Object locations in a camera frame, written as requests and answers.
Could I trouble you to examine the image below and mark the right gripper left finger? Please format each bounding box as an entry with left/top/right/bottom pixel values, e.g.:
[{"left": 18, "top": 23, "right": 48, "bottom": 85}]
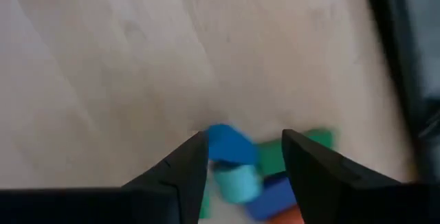
[{"left": 122, "top": 130, "right": 210, "bottom": 224}]

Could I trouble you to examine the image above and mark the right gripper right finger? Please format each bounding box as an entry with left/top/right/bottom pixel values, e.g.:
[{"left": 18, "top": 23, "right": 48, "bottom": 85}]
[{"left": 281, "top": 128, "right": 402, "bottom": 224}]

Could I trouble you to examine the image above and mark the red wooden block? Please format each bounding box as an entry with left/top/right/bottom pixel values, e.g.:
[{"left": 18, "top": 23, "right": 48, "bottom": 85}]
[{"left": 267, "top": 204, "right": 306, "bottom": 224}]

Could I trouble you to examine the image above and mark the dark blue long wooden block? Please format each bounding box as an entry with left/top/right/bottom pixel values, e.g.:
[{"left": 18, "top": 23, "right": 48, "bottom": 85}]
[{"left": 244, "top": 172, "right": 298, "bottom": 222}]

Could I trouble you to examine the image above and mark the light teal half-cylinder block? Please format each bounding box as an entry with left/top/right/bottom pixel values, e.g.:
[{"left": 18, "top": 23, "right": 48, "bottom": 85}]
[{"left": 212, "top": 164, "right": 264, "bottom": 205}]

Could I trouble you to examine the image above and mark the blue half-cylinder block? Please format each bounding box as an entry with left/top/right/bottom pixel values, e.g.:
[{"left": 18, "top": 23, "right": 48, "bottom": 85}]
[{"left": 205, "top": 123, "right": 259, "bottom": 166}]

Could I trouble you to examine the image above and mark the green long wooden block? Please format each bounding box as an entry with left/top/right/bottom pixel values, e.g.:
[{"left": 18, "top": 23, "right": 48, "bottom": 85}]
[{"left": 256, "top": 127, "right": 336, "bottom": 177}]

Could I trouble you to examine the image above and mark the black aluminium table frame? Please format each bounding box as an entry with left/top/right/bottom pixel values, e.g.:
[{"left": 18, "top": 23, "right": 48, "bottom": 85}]
[{"left": 362, "top": 0, "right": 440, "bottom": 190}]

